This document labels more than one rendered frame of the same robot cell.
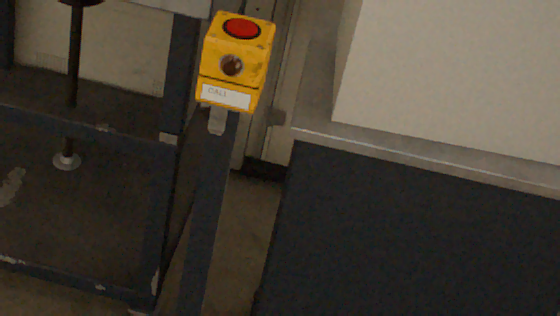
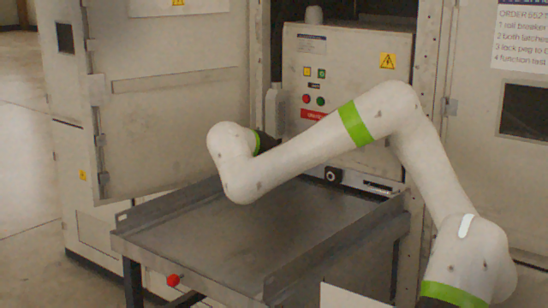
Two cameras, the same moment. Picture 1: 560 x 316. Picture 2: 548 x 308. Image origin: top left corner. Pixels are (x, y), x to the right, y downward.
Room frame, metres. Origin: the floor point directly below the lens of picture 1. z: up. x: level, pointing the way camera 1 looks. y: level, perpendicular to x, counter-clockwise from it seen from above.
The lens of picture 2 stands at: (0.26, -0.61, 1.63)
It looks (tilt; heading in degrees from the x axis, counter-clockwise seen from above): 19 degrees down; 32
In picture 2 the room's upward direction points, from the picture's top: straight up
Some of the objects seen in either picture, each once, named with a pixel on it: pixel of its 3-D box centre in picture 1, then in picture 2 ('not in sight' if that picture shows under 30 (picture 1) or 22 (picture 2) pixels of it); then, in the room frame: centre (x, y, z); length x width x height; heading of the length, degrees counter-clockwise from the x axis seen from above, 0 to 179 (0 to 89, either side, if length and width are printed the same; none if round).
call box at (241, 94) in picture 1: (235, 62); not in sight; (1.08, -0.03, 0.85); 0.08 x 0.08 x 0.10; 82
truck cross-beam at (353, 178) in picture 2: not in sight; (338, 172); (2.05, 0.22, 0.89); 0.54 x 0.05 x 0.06; 82
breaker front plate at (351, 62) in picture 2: not in sight; (338, 102); (2.04, 0.23, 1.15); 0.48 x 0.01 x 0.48; 82
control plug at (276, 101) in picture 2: not in sight; (276, 113); (2.00, 0.44, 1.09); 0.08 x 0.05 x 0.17; 172
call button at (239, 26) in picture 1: (241, 30); not in sight; (1.08, -0.03, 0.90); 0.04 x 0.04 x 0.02
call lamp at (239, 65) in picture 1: (230, 67); not in sight; (1.04, -0.02, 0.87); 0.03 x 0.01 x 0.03; 82
